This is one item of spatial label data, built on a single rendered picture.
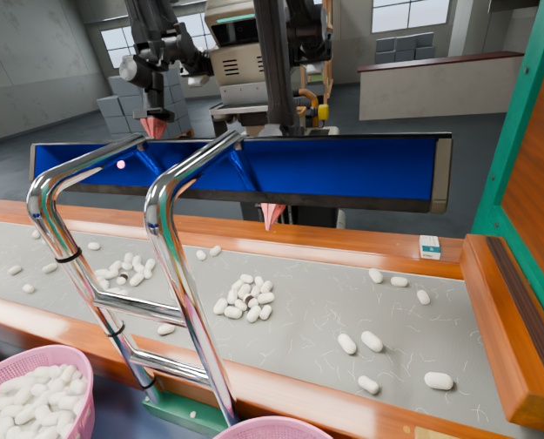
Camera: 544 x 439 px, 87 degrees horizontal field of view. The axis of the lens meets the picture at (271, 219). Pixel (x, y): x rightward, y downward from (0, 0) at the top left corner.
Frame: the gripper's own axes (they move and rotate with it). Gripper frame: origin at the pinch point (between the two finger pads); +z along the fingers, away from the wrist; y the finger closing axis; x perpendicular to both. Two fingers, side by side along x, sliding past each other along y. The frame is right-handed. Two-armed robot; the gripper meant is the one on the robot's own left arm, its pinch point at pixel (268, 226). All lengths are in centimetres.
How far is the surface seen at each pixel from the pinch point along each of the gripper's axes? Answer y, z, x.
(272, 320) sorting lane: 5.0, 19.6, -3.0
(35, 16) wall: -838, -571, 290
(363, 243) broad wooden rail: 20.9, -0.7, 11.8
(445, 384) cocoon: 34.0, 23.1, -8.5
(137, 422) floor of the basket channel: -13.7, 39.6, -12.1
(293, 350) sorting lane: 10.9, 23.5, -6.6
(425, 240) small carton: 34.2, -2.4, 10.6
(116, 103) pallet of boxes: -316, -198, 188
